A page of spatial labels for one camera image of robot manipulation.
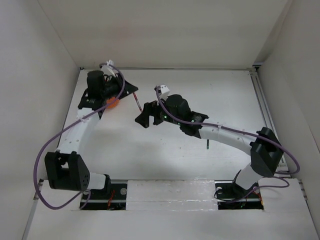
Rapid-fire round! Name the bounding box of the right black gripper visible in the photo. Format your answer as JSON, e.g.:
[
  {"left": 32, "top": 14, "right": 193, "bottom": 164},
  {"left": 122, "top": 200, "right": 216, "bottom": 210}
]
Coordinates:
[{"left": 135, "top": 95, "right": 183, "bottom": 128}]

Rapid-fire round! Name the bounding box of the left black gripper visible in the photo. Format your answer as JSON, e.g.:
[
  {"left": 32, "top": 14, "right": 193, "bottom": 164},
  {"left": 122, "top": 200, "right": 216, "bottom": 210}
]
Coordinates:
[{"left": 101, "top": 73, "right": 138, "bottom": 101}]

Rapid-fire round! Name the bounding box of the red pen with white cap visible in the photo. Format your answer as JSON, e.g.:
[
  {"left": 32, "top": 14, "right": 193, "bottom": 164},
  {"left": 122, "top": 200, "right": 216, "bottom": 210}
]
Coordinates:
[{"left": 133, "top": 92, "right": 143, "bottom": 112}]

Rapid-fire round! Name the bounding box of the green ink pen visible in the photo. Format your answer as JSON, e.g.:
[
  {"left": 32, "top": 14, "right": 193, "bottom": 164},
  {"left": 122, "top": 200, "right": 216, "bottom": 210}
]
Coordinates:
[{"left": 206, "top": 139, "right": 210, "bottom": 150}]

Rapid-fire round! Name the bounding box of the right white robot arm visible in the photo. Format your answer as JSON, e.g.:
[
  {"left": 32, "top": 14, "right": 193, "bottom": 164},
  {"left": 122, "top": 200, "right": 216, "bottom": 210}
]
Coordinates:
[{"left": 135, "top": 85, "right": 284, "bottom": 197}]

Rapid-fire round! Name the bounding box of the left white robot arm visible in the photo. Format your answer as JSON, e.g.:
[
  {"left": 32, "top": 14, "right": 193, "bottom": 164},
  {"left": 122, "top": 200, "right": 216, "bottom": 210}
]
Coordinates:
[{"left": 44, "top": 70, "right": 138, "bottom": 199}]

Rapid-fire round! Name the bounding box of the orange round divided container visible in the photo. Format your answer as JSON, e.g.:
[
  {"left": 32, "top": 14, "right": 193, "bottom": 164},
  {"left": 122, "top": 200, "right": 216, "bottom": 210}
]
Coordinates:
[{"left": 106, "top": 97, "right": 120, "bottom": 109}]

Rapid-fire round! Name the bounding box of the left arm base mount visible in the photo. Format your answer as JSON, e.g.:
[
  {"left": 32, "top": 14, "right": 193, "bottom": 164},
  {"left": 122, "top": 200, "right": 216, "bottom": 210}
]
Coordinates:
[{"left": 79, "top": 180, "right": 128, "bottom": 211}]

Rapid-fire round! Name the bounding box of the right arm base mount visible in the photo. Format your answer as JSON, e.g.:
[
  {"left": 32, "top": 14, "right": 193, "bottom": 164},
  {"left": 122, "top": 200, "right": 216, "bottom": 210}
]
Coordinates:
[{"left": 214, "top": 180, "right": 264, "bottom": 210}]

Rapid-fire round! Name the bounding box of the aluminium rail right edge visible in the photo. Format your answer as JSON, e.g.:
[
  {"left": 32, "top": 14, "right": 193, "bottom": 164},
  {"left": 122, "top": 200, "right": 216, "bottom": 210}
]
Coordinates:
[{"left": 249, "top": 65, "right": 286, "bottom": 161}]

